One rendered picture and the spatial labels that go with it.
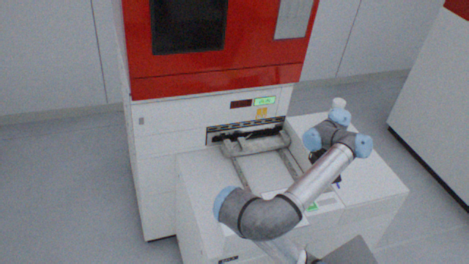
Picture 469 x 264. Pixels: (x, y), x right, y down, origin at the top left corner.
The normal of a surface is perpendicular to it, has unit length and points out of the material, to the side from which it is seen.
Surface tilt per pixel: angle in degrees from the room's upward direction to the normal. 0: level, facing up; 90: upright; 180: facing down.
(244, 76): 90
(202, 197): 0
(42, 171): 0
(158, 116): 90
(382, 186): 0
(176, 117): 90
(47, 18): 90
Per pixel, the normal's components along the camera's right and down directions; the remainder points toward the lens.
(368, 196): 0.10, -0.75
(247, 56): 0.33, 0.65
